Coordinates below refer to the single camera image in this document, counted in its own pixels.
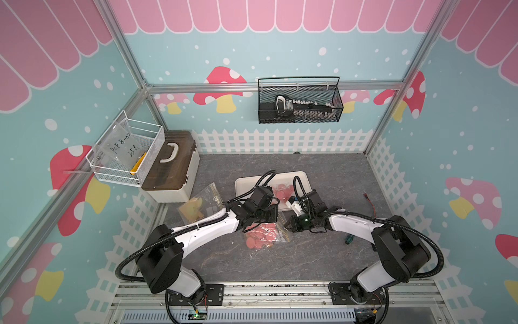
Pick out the green black screwdriver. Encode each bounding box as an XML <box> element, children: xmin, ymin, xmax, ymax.
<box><xmin>345</xmin><ymin>234</ymin><xmax>355</xmax><ymax>245</ymax></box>

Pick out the pink wrapped cookie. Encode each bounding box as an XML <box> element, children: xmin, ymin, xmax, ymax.
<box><xmin>275</xmin><ymin>190</ymin><xmax>287</xmax><ymax>202</ymax></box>
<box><xmin>283</xmin><ymin>185</ymin><xmax>294</xmax><ymax>196</ymax></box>

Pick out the socket set in basket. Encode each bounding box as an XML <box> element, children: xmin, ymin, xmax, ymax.
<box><xmin>274</xmin><ymin>95</ymin><xmax>337</xmax><ymax>122</ymax></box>

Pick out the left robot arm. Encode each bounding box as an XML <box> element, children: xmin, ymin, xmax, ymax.
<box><xmin>115</xmin><ymin>170</ymin><xmax>278</xmax><ymax>299</ymax></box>

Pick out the white rectangular tray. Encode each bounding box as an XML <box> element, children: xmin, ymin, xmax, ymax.
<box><xmin>235</xmin><ymin>171</ymin><xmax>312</xmax><ymax>211</ymax></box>

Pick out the black wire mesh basket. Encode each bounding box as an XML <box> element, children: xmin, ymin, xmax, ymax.
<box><xmin>257</xmin><ymin>76</ymin><xmax>343</xmax><ymax>124</ymax></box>

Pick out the white wire basket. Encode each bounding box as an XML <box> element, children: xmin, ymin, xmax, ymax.
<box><xmin>86</xmin><ymin>112</ymin><xmax>165</xmax><ymax>188</ymax></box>

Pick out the red black wire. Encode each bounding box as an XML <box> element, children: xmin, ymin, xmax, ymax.
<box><xmin>363</xmin><ymin>192</ymin><xmax>378</xmax><ymax>220</ymax></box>

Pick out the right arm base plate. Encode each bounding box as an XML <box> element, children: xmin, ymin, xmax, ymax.
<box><xmin>328</xmin><ymin>282</ymin><xmax>386</xmax><ymax>306</ymax></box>

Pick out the clear labelled plastic bag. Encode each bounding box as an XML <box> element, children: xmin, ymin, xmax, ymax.
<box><xmin>95</xmin><ymin>122</ymin><xmax>146</xmax><ymax>174</ymax></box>

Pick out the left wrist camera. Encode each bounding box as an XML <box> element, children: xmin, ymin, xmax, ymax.
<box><xmin>249</xmin><ymin>186</ymin><xmax>274</xmax><ymax>209</ymax></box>

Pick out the white toolbox brown lid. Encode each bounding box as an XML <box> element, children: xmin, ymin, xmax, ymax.
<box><xmin>141</xmin><ymin>130</ymin><xmax>200</xmax><ymax>203</ymax></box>

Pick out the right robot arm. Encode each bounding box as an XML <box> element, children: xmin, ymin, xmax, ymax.
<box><xmin>286</xmin><ymin>177</ymin><xmax>445</xmax><ymax>305</ymax></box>

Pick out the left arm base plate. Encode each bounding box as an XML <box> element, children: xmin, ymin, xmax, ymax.
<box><xmin>167</xmin><ymin>284</ymin><xmax>225</xmax><ymax>307</ymax></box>

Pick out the ziploc bag of cookies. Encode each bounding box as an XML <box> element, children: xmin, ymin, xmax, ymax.
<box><xmin>178</xmin><ymin>182</ymin><xmax>223</xmax><ymax>225</ymax></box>
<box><xmin>244</xmin><ymin>222</ymin><xmax>292</xmax><ymax>258</ymax></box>

